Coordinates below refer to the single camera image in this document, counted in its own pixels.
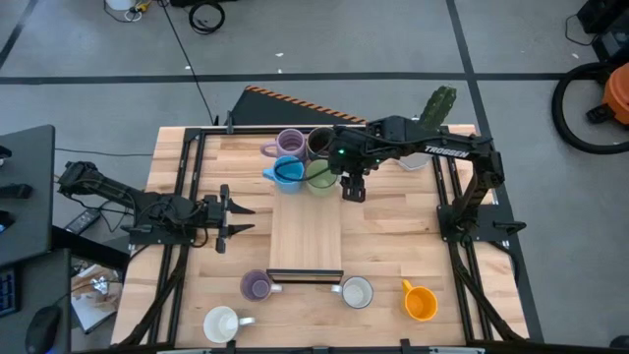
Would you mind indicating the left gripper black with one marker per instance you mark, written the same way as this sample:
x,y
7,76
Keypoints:
x,y
223,216

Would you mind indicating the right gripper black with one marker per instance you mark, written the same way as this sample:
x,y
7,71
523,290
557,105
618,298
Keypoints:
x,y
351,147

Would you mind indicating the dark green brown mug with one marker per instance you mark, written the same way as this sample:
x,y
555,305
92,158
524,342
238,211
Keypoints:
x,y
318,142

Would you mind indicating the purple and white mug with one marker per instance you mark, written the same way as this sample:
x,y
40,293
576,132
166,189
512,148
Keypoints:
x,y
256,286

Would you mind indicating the light purple ribbed mug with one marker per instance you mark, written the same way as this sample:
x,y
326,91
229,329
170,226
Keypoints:
x,y
290,143

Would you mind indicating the plain white mug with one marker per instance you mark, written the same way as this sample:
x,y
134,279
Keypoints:
x,y
221,324

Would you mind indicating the orange mug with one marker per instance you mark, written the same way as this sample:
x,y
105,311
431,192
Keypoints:
x,y
421,302

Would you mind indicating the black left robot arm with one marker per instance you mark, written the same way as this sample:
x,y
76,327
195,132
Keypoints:
x,y
118,194

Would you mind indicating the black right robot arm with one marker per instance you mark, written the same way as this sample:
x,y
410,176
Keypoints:
x,y
442,147

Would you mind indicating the wooden tray board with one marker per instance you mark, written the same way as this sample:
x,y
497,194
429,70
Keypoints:
x,y
304,231

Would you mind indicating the white hexagonal plant pot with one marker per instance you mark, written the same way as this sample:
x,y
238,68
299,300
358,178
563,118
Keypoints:
x,y
417,162

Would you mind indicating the blue white floral mug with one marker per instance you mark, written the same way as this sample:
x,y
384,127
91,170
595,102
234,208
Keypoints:
x,y
356,293

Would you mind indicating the black mat with striped edge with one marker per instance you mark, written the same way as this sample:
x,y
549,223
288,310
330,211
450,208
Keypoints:
x,y
265,110

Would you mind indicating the green cactus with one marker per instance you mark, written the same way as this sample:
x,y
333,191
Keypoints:
x,y
438,105

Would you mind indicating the crumpled silver foil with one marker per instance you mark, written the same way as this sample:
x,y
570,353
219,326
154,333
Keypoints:
x,y
100,285

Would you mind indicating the black power adapter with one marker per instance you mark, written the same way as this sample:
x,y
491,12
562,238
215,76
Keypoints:
x,y
82,221

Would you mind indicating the white paper notebook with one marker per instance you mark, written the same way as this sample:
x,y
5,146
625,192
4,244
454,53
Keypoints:
x,y
93,312

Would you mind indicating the dark grey desk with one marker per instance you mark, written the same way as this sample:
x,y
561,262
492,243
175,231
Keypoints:
x,y
44,285

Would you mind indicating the black desk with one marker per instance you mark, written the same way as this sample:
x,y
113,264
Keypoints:
x,y
29,236

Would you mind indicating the black computer mouse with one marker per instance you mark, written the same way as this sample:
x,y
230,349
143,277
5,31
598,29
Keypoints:
x,y
43,329

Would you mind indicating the yellow plug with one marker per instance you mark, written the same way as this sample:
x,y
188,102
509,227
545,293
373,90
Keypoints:
x,y
142,7

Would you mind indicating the black keyboard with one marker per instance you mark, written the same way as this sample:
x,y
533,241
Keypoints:
x,y
7,292

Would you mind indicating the white bucket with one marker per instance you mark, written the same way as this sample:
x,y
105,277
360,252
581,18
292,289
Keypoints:
x,y
120,4

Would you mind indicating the orange vacuum cleaner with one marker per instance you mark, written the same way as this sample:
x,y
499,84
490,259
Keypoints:
x,y
619,93

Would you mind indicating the black equipment case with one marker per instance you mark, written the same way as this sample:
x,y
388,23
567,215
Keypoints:
x,y
609,29

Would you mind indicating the black metal table frame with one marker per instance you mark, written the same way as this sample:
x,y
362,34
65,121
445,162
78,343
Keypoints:
x,y
255,130

